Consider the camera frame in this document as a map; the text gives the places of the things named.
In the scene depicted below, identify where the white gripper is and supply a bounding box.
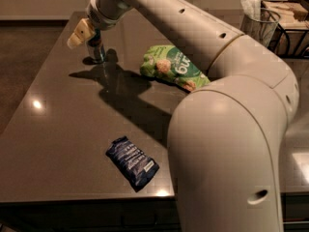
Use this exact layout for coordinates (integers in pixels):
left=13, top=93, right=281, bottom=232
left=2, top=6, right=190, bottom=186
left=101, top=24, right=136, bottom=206
left=67, top=0, right=132, bottom=49

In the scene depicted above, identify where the redbull can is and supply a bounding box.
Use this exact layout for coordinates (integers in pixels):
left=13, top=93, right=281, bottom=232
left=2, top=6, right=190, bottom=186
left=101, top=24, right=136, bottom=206
left=87, top=29, right=105, bottom=64

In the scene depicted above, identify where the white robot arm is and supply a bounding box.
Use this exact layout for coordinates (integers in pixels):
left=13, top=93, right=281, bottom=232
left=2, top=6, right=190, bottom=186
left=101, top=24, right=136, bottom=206
left=68, top=0, right=299, bottom=232

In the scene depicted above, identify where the green snack bag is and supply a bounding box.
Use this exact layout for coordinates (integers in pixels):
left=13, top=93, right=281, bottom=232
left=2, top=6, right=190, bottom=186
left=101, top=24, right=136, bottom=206
left=140, top=45, right=210, bottom=92

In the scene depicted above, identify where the dark blue snack bag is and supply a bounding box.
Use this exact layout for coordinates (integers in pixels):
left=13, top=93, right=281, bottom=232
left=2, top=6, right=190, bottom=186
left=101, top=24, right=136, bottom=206
left=105, top=136, right=159, bottom=191

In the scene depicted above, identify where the white tissue in cup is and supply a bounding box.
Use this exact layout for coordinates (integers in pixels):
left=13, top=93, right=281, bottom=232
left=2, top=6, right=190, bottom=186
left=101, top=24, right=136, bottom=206
left=240, top=0, right=261, bottom=20

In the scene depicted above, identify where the wire mesh cup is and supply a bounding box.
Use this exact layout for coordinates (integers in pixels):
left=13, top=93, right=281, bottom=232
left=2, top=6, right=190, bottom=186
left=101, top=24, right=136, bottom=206
left=240, top=8, right=281, bottom=47

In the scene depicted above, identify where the black wire napkin rack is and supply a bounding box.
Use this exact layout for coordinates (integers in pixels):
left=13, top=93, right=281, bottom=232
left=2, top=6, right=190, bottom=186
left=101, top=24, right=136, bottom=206
left=262, top=0, right=309, bottom=59

